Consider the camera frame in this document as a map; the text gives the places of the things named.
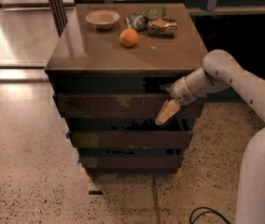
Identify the green chip bag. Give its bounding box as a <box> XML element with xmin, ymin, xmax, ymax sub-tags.
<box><xmin>124</xmin><ymin>7</ymin><xmax>167</xmax><ymax>32</ymax></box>

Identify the brown drawer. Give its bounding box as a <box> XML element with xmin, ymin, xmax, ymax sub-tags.
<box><xmin>79</xmin><ymin>155</ymin><xmax>183</xmax><ymax>169</ymax></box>
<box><xmin>68</xmin><ymin>131</ymin><xmax>193</xmax><ymax>148</ymax></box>
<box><xmin>52</xmin><ymin>92</ymin><xmax>207</xmax><ymax>119</ymax></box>

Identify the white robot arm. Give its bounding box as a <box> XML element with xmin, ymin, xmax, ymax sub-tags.
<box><xmin>155</xmin><ymin>49</ymin><xmax>265</xmax><ymax>224</ymax></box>

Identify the orange fruit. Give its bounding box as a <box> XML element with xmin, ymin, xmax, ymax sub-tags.
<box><xmin>119</xmin><ymin>28</ymin><xmax>138</xmax><ymax>48</ymax></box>

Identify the crushed golden can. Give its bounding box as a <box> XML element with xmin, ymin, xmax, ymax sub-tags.
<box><xmin>147</xmin><ymin>19</ymin><xmax>177</xmax><ymax>37</ymax></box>

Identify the brown drawer cabinet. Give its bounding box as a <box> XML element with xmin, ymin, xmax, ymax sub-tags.
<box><xmin>46</xmin><ymin>4</ymin><xmax>207</xmax><ymax>173</ymax></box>

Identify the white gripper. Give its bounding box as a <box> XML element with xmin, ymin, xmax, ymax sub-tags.
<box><xmin>155</xmin><ymin>77</ymin><xmax>197</xmax><ymax>126</ymax></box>

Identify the brown bottom drawer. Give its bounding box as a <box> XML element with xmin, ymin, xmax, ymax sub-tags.
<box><xmin>79</xmin><ymin>155</ymin><xmax>183</xmax><ymax>169</ymax></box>

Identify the brown top drawer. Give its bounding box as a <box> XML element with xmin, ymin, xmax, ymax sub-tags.
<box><xmin>52</xmin><ymin>92</ymin><xmax>207</xmax><ymax>119</ymax></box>

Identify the brown middle drawer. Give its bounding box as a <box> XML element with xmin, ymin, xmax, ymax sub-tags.
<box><xmin>68</xmin><ymin>131</ymin><xmax>193</xmax><ymax>148</ymax></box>

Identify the beige bowl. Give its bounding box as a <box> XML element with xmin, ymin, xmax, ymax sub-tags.
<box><xmin>86</xmin><ymin>10</ymin><xmax>119</xmax><ymax>30</ymax></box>

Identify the black floor cable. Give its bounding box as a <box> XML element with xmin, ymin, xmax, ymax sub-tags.
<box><xmin>188</xmin><ymin>206</ymin><xmax>232</xmax><ymax>224</ymax></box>

